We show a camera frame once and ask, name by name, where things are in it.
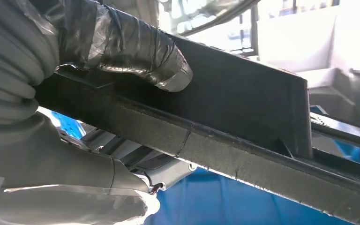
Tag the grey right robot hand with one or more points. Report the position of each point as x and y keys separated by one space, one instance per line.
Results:
x=43 y=174

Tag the blue metal shelf rack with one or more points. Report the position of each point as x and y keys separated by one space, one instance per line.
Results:
x=214 y=202

